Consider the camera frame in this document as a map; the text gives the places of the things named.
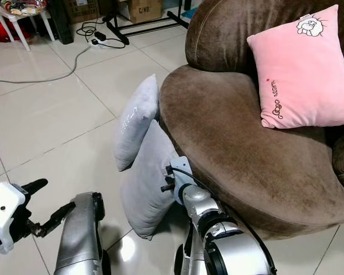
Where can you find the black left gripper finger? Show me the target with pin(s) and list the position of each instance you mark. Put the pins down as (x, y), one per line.
(54, 220)
(35, 185)

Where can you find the black robot right leg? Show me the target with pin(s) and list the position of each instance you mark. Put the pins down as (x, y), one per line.
(180, 260)

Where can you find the white power strip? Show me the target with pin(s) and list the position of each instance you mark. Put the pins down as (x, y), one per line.
(100, 41)

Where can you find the blue flat object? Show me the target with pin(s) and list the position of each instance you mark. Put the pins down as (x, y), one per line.
(189, 12)

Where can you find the brown fabric sofa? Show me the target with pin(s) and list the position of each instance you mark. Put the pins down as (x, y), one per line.
(241, 154)

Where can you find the large grey pillow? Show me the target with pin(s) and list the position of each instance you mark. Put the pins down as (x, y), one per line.
(146, 189)

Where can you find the silver robot left leg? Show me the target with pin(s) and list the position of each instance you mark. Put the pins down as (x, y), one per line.
(77, 240)

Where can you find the plain cardboard box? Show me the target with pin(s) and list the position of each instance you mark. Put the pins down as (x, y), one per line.
(83, 9)

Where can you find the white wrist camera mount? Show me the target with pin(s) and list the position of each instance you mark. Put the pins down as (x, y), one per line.
(3, 206)
(180, 180)

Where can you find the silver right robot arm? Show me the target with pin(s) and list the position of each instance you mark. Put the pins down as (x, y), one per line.
(235, 252)

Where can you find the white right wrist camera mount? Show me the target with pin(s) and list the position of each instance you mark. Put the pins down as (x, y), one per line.
(180, 180)

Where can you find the small grey pillow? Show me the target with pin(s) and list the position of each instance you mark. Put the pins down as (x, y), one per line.
(137, 120)

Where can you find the red bag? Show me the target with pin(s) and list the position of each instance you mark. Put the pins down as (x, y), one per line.
(0, 28)

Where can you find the white plastic stool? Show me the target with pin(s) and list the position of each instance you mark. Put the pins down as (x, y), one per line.
(17, 17)

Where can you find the pink cartoon print pillow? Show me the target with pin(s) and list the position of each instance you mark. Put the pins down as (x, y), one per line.
(304, 74)

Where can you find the printed cardboard box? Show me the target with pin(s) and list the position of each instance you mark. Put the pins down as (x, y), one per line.
(140, 10)

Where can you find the tall black box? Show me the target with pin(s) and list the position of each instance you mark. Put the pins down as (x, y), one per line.
(62, 23)

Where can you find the black metal stand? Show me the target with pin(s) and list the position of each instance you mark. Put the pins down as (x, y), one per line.
(155, 24)

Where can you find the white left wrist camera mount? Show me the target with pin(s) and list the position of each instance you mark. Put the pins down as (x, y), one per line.
(3, 206)

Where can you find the colourful bag of items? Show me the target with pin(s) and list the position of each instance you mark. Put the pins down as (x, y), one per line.
(23, 6)

